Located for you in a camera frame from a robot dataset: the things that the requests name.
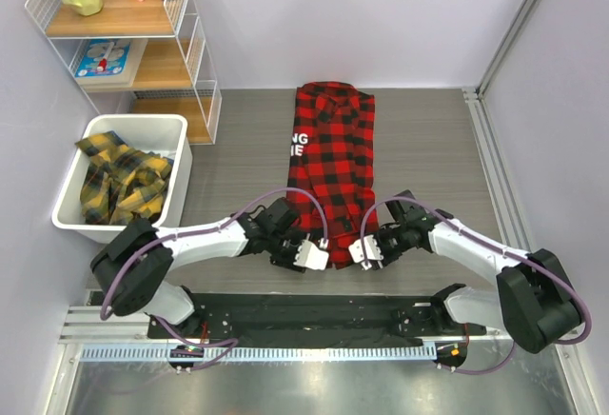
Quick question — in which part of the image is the red black plaid shirt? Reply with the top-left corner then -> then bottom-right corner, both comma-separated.
286,82 -> 376,269

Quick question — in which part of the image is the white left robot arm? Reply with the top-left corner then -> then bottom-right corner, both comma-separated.
90,198 -> 316,338

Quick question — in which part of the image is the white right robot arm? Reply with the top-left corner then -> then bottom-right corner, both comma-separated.
357,190 -> 592,353

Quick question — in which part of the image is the yellow plaid shirt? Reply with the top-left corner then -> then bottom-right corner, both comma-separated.
75,131 -> 173,226

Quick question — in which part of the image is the white plastic bin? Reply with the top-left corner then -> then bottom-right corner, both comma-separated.
51,114 -> 192,244

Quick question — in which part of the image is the blue white picture book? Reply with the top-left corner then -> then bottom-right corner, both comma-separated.
74,39 -> 134,88

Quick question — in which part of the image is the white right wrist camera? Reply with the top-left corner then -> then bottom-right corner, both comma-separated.
348,235 -> 384,270

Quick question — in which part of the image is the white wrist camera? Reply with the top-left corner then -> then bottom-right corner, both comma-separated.
294,238 -> 329,271
348,235 -> 384,270

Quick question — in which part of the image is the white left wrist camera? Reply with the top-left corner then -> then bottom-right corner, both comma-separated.
294,238 -> 329,271

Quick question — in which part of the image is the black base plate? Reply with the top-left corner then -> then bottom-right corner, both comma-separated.
172,293 -> 486,349

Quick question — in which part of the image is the slotted aluminium rail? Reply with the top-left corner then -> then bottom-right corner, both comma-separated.
80,343 -> 437,364

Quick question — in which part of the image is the white wire shelf rack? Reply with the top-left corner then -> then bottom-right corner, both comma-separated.
25,0 -> 222,145

